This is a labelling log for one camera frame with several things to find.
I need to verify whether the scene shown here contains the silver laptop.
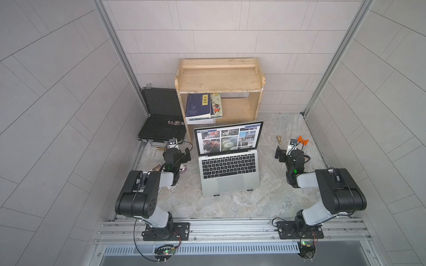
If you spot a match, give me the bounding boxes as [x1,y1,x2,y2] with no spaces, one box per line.
[194,121,264,197]

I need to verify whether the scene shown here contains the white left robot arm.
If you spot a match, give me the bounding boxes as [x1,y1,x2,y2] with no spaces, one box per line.
[115,148,191,241]

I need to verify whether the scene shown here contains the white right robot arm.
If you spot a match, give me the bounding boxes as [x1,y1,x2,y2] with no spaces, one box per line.
[275,147,367,236]

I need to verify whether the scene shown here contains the foil lidded round tin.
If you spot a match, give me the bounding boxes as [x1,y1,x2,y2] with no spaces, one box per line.
[179,164,187,174]

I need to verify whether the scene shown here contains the orange plastic clip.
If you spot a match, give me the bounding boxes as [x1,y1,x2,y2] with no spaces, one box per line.
[297,136,309,146]

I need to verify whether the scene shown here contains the black briefcase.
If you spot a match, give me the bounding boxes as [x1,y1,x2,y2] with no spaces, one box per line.
[138,86,186,143]

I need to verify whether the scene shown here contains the white papers on shelf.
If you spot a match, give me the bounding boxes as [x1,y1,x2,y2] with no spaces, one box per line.
[186,117,216,125]

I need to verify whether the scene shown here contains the blue book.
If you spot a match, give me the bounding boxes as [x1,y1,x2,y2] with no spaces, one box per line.
[185,93,211,119]

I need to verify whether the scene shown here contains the colourful picture book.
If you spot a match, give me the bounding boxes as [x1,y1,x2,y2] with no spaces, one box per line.
[210,93,223,119]

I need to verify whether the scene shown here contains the right circuit board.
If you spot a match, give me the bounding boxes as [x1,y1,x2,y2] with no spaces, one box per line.
[298,240,316,260]

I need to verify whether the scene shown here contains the circuit board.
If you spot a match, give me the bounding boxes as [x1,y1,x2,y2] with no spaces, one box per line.
[154,244,177,260]
[298,240,316,260]

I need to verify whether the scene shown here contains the left circuit board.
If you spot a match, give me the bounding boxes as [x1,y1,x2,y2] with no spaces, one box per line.
[154,244,177,260]

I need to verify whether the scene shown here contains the wooden shelf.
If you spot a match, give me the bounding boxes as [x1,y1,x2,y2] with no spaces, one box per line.
[175,58,266,126]

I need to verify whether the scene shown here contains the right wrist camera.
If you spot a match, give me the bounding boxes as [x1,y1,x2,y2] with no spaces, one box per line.
[287,139,298,153]

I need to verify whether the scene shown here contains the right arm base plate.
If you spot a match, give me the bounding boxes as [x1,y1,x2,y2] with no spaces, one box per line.
[274,221,325,240]

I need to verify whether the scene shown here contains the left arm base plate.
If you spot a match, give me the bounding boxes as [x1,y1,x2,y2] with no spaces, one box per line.
[142,222,190,241]

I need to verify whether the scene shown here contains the aluminium rail frame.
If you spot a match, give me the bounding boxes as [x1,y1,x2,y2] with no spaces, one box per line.
[85,217,384,266]

